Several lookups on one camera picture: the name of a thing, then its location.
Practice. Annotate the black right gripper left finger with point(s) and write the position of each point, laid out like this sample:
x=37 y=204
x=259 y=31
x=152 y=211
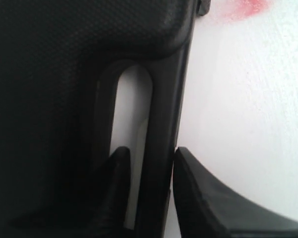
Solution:
x=111 y=189

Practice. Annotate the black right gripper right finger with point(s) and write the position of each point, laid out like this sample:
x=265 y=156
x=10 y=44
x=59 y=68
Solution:
x=207 y=208

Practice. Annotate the black plastic tool case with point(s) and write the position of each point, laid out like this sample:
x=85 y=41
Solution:
x=60 y=62

